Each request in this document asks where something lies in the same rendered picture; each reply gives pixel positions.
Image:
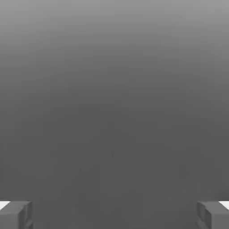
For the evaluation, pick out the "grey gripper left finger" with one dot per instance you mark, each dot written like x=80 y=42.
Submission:
x=14 y=216

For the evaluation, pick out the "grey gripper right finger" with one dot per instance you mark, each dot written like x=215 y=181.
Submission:
x=214 y=217

